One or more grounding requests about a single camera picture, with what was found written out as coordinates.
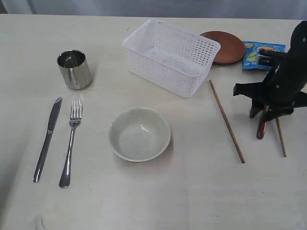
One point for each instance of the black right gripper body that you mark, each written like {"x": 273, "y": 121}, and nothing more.
{"x": 281, "y": 87}

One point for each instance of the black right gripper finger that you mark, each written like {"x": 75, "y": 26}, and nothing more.
{"x": 276, "y": 112}
{"x": 256, "y": 107}

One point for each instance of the wooden chopstick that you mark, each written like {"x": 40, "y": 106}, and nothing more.
{"x": 281, "y": 137}
{"x": 234, "y": 140}

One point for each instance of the red wooden spoon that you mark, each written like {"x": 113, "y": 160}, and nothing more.
{"x": 262, "y": 124}

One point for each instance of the blue snack packet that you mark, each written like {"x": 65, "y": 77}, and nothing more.
{"x": 251, "y": 57}

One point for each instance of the brown round plate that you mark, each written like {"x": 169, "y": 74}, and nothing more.
{"x": 232, "y": 48}

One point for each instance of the grey ceramic bowl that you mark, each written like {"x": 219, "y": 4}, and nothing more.
{"x": 139, "y": 134}

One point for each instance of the silver spoon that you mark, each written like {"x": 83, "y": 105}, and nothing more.
{"x": 74, "y": 122}

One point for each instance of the silver foil packet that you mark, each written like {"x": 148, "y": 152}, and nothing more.
{"x": 74, "y": 69}

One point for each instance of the silver table knife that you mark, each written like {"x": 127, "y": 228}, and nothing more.
{"x": 50, "y": 128}

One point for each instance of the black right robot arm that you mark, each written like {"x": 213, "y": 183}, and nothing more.
{"x": 298, "y": 44}

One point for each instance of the white perforated plastic basket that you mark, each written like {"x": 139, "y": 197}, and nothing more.
{"x": 170, "y": 57}

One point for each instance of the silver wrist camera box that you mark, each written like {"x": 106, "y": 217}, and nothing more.
{"x": 270, "y": 58}

